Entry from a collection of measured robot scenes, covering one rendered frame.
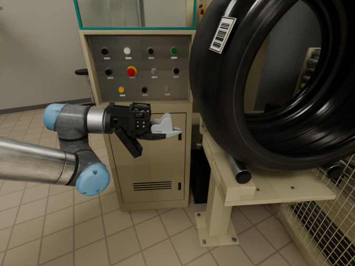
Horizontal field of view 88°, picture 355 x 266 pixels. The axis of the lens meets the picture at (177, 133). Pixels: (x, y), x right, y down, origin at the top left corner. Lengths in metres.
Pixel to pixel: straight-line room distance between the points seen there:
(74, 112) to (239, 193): 0.52
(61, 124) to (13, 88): 3.68
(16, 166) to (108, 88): 0.78
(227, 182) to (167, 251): 0.93
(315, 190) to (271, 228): 0.92
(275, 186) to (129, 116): 0.53
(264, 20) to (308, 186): 0.57
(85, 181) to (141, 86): 0.74
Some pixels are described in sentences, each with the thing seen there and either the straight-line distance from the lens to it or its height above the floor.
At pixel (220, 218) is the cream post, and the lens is 1.35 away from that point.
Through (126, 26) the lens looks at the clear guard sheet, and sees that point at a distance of 1.04.
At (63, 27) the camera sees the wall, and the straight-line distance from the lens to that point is 3.98.
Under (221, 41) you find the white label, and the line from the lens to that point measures 0.39.
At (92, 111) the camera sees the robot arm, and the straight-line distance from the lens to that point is 0.53.
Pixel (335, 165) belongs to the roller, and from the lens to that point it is 0.72.
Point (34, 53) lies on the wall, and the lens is 4.04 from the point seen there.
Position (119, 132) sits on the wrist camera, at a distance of 0.54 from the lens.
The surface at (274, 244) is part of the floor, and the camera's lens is 1.60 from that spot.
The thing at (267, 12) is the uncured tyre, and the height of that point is 1.29.
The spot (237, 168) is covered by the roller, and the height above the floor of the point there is 0.92.
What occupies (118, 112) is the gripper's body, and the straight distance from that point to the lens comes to 0.51.
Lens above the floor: 1.27
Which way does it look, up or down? 29 degrees down
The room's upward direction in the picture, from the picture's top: straight up
